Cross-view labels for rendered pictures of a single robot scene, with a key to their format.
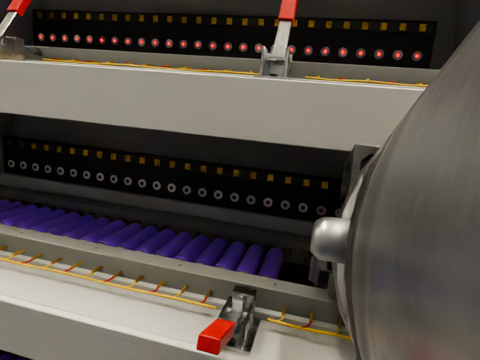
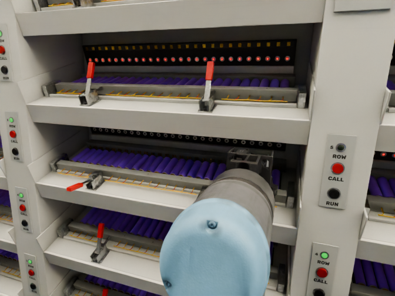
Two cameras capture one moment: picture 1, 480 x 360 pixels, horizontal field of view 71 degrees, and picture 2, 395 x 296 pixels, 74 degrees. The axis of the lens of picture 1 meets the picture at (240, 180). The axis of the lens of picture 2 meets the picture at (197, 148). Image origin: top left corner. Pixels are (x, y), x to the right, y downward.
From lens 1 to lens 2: 0.29 m
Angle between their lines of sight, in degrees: 20
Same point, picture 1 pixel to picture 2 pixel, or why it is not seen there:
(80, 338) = (151, 208)
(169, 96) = (166, 121)
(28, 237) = (120, 172)
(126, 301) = (164, 194)
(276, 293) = not seen: hidden behind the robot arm
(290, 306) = not seen: hidden behind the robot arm
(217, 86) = (183, 117)
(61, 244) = (134, 174)
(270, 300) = not seen: hidden behind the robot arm
